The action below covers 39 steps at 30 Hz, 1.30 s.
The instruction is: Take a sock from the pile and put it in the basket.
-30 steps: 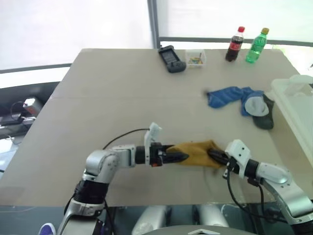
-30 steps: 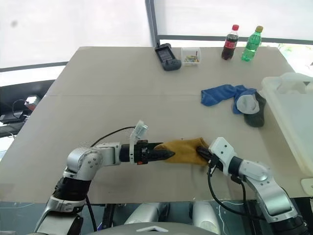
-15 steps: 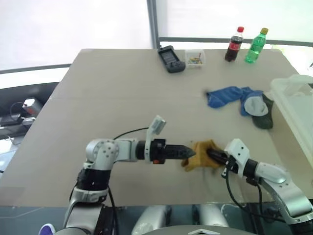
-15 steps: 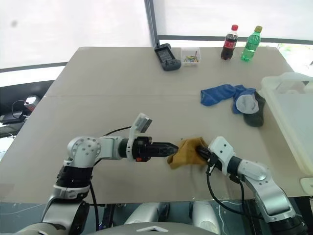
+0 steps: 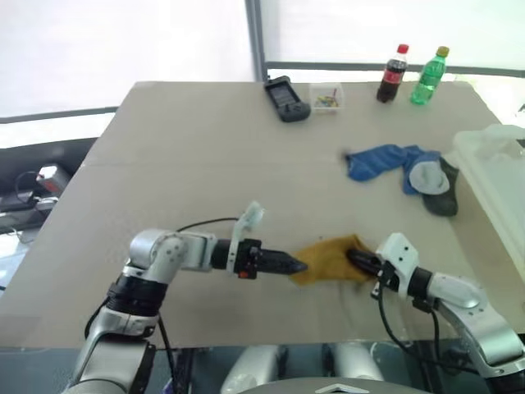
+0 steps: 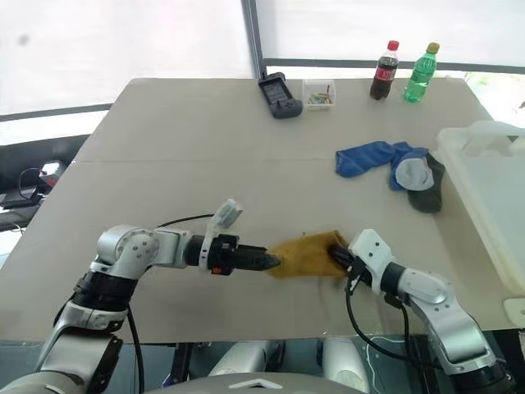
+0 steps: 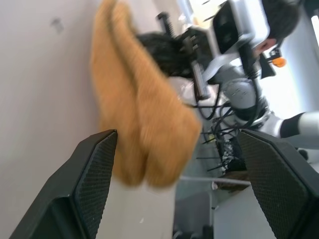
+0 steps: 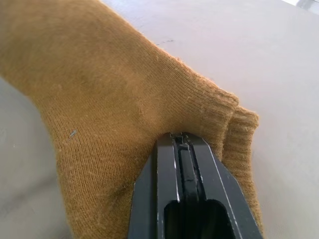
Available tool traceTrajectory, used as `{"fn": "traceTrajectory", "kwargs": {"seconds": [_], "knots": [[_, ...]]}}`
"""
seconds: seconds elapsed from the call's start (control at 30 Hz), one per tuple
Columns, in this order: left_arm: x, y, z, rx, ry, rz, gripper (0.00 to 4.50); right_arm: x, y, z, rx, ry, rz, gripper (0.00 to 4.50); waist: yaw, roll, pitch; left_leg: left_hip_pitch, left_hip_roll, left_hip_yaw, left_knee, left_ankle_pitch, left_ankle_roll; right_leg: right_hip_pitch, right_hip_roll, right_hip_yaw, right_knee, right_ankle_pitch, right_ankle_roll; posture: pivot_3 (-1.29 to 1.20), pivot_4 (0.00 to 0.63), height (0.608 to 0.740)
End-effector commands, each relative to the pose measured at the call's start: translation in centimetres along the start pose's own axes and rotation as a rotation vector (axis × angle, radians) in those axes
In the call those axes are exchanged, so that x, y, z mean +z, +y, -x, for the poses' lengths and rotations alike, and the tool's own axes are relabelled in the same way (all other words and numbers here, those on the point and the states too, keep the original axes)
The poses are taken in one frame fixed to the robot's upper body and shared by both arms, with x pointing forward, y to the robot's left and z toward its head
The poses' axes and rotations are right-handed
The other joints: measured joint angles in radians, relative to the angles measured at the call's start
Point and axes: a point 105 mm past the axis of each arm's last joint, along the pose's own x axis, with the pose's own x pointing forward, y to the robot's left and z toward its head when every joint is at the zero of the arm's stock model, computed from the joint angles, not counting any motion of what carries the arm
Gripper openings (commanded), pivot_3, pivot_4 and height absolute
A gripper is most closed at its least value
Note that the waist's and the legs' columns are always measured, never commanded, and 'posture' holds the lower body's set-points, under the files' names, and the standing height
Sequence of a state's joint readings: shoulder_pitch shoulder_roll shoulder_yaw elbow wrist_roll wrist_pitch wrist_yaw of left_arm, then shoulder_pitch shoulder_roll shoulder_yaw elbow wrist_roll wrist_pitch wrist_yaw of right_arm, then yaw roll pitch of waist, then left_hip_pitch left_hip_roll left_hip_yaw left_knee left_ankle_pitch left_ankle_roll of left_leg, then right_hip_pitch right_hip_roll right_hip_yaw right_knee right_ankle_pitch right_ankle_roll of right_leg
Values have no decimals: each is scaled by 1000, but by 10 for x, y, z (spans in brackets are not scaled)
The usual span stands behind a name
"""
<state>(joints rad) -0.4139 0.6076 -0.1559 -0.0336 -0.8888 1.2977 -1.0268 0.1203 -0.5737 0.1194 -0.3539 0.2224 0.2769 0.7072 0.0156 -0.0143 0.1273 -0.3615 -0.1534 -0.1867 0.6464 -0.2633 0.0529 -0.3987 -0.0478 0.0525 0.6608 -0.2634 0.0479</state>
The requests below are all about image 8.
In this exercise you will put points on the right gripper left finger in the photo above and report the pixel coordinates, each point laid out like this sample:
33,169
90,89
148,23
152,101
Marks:
154,189

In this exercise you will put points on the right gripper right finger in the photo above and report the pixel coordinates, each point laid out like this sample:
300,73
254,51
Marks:
224,189

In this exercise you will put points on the mustard yellow sock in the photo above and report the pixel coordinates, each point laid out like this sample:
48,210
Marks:
99,99

